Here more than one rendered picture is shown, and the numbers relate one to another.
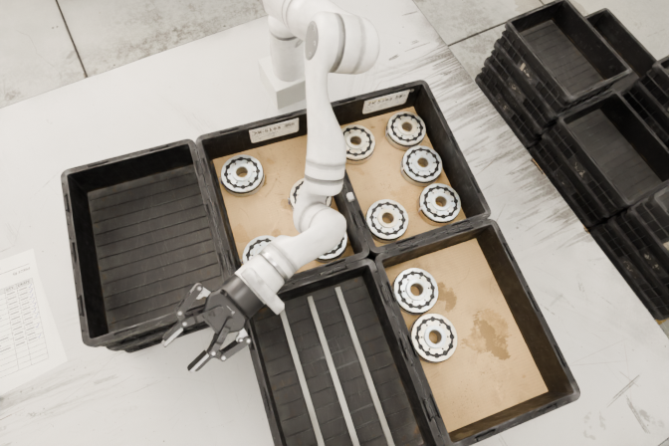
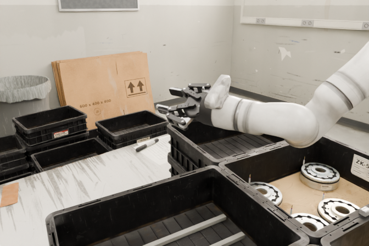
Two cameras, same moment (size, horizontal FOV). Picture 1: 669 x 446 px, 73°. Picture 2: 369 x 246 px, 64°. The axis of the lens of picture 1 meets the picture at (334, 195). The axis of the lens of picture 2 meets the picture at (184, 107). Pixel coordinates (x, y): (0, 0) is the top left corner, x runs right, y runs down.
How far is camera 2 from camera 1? 76 cm
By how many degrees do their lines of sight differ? 72
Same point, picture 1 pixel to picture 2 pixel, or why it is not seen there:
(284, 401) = (142, 234)
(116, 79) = not seen: hidden behind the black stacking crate
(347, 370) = not seen: outside the picture
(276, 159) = (354, 195)
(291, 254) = (255, 105)
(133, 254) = (227, 150)
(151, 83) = not seen: hidden behind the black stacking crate
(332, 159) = (348, 70)
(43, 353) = (162, 157)
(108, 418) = (128, 184)
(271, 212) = (303, 199)
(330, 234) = (289, 113)
